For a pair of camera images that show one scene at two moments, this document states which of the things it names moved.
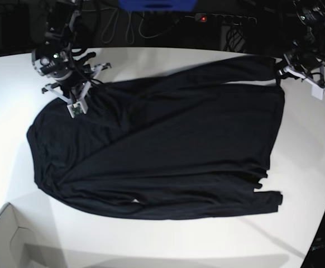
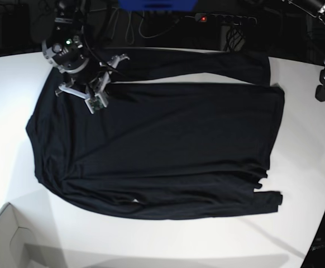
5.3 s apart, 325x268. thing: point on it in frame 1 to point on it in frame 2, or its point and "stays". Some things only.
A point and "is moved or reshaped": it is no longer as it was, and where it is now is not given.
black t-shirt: [191, 143] is moved or reshaped
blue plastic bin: [158, 5] stays
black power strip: [226, 19] stays
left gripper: [75, 90] to [96, 99]
